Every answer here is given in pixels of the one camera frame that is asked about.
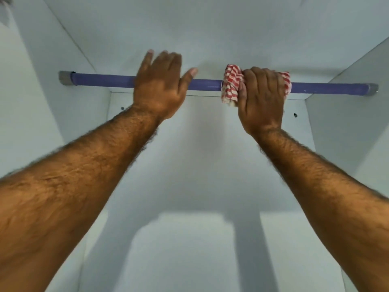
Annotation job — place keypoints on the person's left hand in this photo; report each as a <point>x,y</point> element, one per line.
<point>155,88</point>

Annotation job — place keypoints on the person's right hand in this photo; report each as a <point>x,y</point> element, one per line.
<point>261,103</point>

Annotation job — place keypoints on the person's left thumb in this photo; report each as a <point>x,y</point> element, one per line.
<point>187,79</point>

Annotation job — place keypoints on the person's right fingers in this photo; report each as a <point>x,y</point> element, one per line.
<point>263,79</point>

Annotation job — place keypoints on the person's left little finger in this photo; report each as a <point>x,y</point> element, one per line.
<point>146,62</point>

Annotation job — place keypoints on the red white checkered cloth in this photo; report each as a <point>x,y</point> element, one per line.
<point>232,80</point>

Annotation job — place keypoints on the person's left forearm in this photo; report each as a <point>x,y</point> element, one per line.
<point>70,185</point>

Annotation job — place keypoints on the person's right forearm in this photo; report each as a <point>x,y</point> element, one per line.
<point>328,194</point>

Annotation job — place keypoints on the purple closet rod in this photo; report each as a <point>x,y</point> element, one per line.
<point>103,80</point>

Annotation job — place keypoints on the white wardrobe cabinet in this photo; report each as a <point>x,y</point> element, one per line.
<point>212,30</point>

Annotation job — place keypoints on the grey rod bracket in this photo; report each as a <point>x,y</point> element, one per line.
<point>373,89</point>
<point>65,78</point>

